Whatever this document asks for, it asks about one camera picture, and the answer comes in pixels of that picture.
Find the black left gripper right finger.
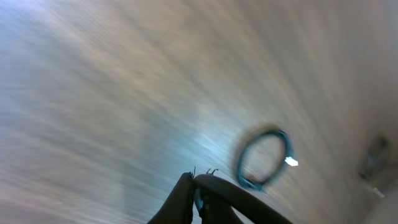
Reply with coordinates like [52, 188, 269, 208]
[193, 174, 291, 224]

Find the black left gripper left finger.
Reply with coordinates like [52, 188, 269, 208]
[148, 172, 195, 224]

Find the thin black usb cable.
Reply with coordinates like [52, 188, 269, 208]
[235, 128, 299, 192]

